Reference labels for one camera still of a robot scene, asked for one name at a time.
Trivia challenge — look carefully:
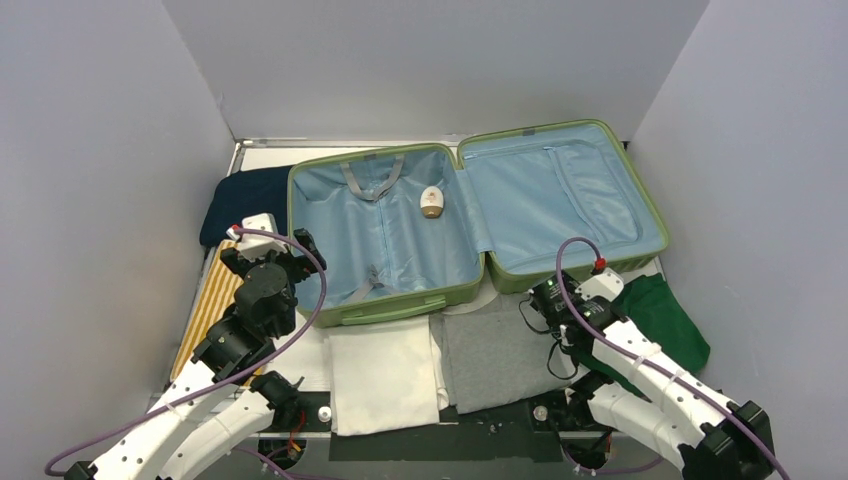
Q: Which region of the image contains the grey shirt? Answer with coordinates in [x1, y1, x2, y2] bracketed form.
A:
[429, 293, 585, 414]

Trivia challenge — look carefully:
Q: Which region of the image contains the white oval lotion bottle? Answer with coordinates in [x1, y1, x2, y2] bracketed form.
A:
[419, 186, 444, 219]

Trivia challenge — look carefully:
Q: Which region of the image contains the white shirt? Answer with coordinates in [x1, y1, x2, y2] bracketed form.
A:
[286, 314, 452, 438]

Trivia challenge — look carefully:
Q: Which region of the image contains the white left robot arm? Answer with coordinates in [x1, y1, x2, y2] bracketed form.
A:
[45, 226, 327, 479]

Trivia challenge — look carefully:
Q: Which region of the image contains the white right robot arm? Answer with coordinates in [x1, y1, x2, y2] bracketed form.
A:
[529, 272, 777, 479]

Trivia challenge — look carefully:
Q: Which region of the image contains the yellow striped towel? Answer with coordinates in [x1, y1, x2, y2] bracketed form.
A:
[169, 240, 243, 381]

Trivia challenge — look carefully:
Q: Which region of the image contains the dark green cloth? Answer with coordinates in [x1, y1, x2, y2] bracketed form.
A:
[607, 274, 711, 374]

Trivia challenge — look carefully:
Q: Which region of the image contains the navy blue folded cloth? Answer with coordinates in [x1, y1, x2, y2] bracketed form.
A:
[198, 166, 292, 248]

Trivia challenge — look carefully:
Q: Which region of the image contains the green suitcase with blue lining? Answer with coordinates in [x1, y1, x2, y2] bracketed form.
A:
[288, 119, 669, 327]

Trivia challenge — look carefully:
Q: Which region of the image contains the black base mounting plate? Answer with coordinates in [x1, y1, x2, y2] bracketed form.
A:
[258, 391, 612, 468]

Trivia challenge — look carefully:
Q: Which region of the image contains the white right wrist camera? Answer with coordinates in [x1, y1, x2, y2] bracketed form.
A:
[575, 258, 625, 302]

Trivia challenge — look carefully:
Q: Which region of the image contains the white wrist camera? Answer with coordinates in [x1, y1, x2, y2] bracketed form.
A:
[575, 258, 625, 302]
[226, 213, 289, 261]

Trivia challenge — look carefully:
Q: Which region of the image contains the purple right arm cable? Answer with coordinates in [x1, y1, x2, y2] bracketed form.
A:
[555, 237, 793, 480]

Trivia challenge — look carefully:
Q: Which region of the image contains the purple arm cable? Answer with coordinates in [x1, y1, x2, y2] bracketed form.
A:
[43, 227, 329, 478]
[555, 237, 793, 480]

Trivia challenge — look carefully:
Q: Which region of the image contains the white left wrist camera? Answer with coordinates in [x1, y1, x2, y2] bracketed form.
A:
[226, 213, 289, 261]

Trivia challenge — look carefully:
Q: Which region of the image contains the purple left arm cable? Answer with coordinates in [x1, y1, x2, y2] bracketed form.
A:
[43, 227, 329, 478]

